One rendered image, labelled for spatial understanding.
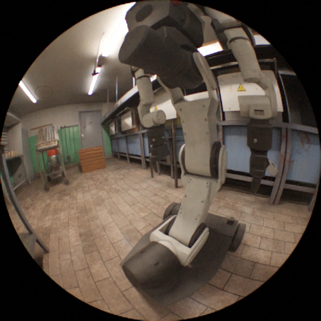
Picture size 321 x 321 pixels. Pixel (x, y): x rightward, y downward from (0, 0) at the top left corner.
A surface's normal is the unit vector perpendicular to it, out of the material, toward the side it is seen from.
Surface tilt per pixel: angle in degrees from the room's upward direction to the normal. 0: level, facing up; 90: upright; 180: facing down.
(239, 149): 90
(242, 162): 90
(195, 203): 60
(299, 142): 90
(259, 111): 101
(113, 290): 0
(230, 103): 90
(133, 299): 0
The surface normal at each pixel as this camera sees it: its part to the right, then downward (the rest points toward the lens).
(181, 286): -0.07, -0.97
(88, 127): 0.66, 0.12
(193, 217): -0.63, -0.30
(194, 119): -0.66, 0.38
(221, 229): -0.54, -0.54
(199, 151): -0.69, 0.14
